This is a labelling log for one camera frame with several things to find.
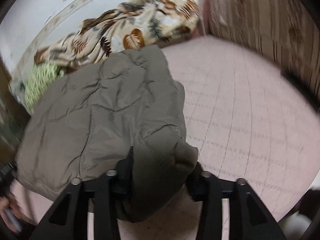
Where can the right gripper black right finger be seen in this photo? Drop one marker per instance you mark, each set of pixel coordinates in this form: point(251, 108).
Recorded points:
point(230, 209)

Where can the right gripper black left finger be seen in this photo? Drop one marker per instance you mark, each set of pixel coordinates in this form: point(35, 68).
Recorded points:
point(67, 218)

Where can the grey quilted puffer jacket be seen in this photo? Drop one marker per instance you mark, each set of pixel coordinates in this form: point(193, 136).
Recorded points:
point(126, 107)

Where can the pink quilted mattress cover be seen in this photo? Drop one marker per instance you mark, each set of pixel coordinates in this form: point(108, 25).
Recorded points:
point(247, 120)

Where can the wooden glass-panel door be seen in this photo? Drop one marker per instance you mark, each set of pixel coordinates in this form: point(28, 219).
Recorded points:
point(14, 120)

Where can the green checkered pillow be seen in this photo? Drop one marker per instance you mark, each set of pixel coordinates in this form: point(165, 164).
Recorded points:
point(41, 77)

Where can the striped floral sofa cushion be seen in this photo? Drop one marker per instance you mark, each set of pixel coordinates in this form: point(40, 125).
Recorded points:
point(281, 30)

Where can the floral leaf-print blanket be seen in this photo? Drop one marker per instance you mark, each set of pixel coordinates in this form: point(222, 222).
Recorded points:
point(131, 25)

